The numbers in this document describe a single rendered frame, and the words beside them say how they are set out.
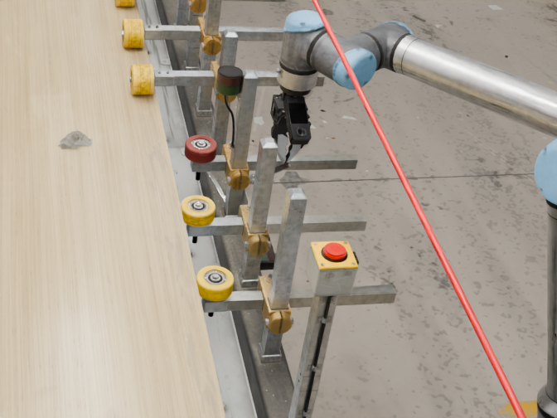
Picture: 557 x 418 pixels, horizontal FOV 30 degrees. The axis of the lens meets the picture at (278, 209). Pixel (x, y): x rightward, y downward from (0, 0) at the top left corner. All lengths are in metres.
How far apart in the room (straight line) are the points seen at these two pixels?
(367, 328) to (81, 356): 1.64
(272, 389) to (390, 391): 1.08
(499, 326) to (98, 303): 1.85
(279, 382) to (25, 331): 0.57
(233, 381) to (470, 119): 2.60
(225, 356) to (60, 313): 0.49
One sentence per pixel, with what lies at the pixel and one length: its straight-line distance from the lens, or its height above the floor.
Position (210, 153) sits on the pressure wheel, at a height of 0.90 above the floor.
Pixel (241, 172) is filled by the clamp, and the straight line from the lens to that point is 2.59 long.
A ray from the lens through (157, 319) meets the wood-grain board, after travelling 2.12.
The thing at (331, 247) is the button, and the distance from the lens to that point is 1.82.
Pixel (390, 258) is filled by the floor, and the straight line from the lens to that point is 3.81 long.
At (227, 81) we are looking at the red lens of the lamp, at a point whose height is 1.13.
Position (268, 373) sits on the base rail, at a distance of 2.32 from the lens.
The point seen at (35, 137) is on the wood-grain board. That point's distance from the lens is 2.61.
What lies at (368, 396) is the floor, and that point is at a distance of 3.29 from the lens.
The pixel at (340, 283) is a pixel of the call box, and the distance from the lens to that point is 1.83.
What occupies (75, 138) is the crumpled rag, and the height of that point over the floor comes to 0.91.
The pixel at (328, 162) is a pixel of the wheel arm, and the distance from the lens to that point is 2.71.
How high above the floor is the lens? 2.37
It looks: 37 degrees down
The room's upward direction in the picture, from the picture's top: 9 degrees clockwise
